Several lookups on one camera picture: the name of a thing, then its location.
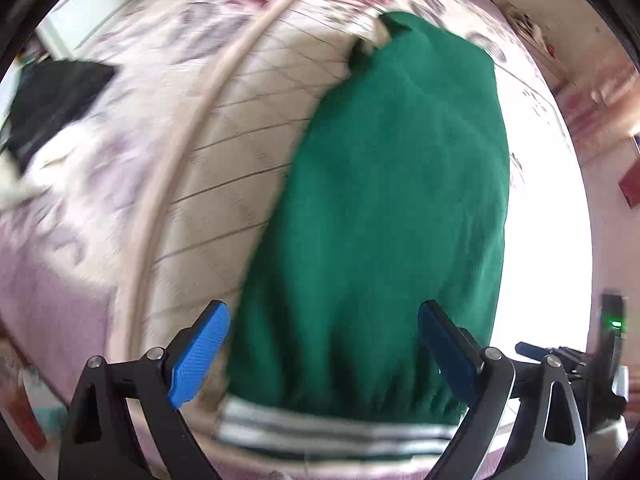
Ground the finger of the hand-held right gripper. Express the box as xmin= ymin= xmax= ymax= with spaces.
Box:
xmin=515 ymin=341 xmax=583 ymax=367

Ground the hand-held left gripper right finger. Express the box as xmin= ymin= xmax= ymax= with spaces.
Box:
xmin=418 ymin=300 xmax=589 ymax=480

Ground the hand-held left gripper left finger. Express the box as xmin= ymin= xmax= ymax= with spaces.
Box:
xmin=57 ymin=300 xmax=232 ymax=480

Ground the green varsity jacket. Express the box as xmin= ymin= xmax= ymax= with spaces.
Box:
xmin=215 ymin=10 xmax=512 ymax=463

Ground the white diamond-pattern floral mat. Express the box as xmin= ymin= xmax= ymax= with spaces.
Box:
xmin=112 ymin=0 xmax=593 ymax=351

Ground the white folded cloth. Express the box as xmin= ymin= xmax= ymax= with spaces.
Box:
xmin=0 ymin=145 xmax=61 ymax=213

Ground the black folded garment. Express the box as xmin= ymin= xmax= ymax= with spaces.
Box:
xmin=4 ymin=59 xmax=120 ymax=173

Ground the white nightstand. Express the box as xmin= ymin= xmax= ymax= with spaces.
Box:
xmin=502 ymin=0 xmax=563 ymax=88

